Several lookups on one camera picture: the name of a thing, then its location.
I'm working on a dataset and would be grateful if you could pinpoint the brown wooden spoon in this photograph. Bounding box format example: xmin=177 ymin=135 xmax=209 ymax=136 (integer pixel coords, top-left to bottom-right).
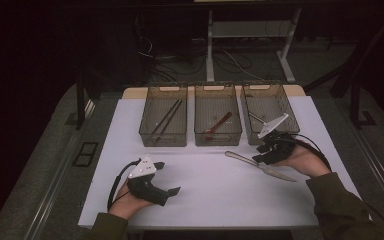
xmin=203 ymin=111 xmax=233 ymax=141

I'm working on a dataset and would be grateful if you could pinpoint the right hand-held gripper cable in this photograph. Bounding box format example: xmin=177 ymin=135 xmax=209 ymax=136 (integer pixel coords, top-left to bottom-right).
xmin=293 ymin=133 xmax=333 ymax=172

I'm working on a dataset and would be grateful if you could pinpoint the metal fork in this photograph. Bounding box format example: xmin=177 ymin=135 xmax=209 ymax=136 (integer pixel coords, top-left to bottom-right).
xmin=248 ymin=111 xmax=268 ymax=127

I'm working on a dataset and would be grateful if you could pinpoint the black metal post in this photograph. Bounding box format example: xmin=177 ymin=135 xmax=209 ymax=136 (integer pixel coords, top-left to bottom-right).
xmin=75 ymin=74 xmax=87 ymax=130

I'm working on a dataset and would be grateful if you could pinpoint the smoky clear plastic basket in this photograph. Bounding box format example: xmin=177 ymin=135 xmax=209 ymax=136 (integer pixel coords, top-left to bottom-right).
xmin=239 ymin=82 xmax=301 ymax=146
xmin=138 ymin=83 xmax=189 ymax=148
xmin=193 ymin=83 xmax=243 ymax=147

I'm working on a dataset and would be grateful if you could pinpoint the black metal stand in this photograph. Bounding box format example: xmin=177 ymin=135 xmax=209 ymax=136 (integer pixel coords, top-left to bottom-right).
xmin=349 ymin=76 xmax=378 ymax=130

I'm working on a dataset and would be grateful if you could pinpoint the metal rail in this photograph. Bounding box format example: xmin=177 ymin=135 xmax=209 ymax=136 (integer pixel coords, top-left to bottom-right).
xmin=23 ymin=99 xmax=96 ymax=240
xmin=346 ymin=109 xmax=384 ymax=216

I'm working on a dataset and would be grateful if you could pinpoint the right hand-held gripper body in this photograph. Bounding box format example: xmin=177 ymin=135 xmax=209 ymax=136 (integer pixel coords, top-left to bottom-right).
xmin=256 ymin=113 xmax=298 ymax=166

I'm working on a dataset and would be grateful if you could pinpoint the tangle of floor cables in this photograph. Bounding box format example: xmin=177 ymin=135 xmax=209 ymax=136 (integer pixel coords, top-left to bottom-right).
xmin=136 ymin=33 xmax=271 ymax=83

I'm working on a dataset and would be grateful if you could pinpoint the black chopstick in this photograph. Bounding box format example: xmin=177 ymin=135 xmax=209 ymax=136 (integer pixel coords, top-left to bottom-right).
xmin=151 ymin=98 xmax=181 ymax=136
xmin=154 ymin=99 xmax=184 ymax=143

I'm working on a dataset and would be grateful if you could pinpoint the person's right hand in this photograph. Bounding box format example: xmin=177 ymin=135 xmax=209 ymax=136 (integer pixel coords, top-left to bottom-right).
xmin=274 ymin=143 xmax=331 ymax=178

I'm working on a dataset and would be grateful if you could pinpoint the person's left hand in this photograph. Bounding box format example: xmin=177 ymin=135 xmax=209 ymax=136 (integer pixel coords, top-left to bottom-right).
xmin=108 ymin=181 xmax=153 ymax=220

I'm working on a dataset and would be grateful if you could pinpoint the metal knife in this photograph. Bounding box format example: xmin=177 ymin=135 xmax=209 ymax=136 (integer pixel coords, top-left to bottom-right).
xmin=224 ymin=150 xmax=297 ymax=183

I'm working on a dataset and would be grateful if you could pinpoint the white metal stand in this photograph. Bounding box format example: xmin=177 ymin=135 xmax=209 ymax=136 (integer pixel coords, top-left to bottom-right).
xmin=205 ymin=8 xmax=303 ymax=84

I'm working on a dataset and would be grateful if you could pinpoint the white board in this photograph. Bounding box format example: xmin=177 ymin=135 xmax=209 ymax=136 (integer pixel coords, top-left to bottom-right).
xmin=78 ymin=95 xmax=376 ymax=230

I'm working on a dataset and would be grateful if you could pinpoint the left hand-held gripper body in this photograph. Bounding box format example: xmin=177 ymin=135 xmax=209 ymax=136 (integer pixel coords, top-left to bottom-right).
xmin=126 ymin=154 xmax=170 ymax=207

